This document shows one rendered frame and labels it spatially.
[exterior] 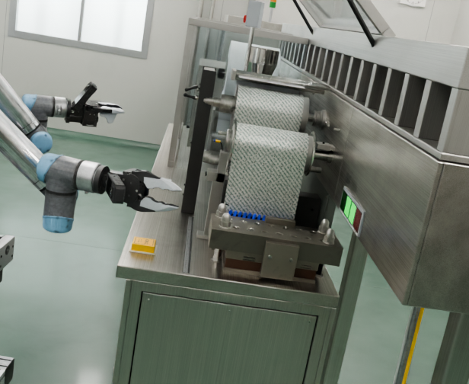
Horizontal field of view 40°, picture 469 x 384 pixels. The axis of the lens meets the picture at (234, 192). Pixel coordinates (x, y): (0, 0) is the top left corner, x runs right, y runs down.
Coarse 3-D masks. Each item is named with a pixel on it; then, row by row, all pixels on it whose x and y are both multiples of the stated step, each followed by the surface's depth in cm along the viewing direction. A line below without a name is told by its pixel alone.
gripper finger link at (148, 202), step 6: (144, 198) 155; (150, 198) 155; (144, 204) 156; (150, 204) 155; (156, 204) 155; (162, 204) 155; (168, 204) 155; (156, 210) 155; (162, 210) 155; (168, 210) 155
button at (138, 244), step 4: (136, 240) 202; (140, 240) 203; (144, 240) 203; (148, 240) 204; (152, 240) 204; (132, 244) 199; (136, 244) 199; (140, 244) 199; (144, 244) 200; (148, 244) 201; (152, 244) 201; (132, 248) 199; (136, 248) 199; (140, 248) 199; (144, 248) 199; (148, 248) 199; (152, 248) 199; (148, 252) 200; (152, 252) 200
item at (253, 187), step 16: (240, 160) 207; (240, 176) 208; (256, 176) 208; (272, 176) 208; (288, 176) 209; (240, 192) 209; (256, 192) 210; (272, 192) 210; (288, 192) 210; (240, 208) 211; (256, 208) 211; (272, 208) 211; (288, 208) 211
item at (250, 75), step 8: (232, 72) 228; (240, 72) 229; (248, 72) 233; (256, 80) 229; (264, 80) 234; (272, 80) 230; (280, 80) 230; (288, 80) 231; (296, 80) 234; (320, 88) 232; (328, 88) 232
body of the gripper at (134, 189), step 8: (104, 168) 158; (96, 176) 156; (104, 176) 158; (120, 176) 156; (128, 176) 155; (96, 184) 156; (104, 184) 158; (128, 184) 155; (136, 184) 155; (144, 184) 159; (96, 192) 158; (128, 192) 155; (136, 192) 155; (144, 192) 161; (128, 200) 156
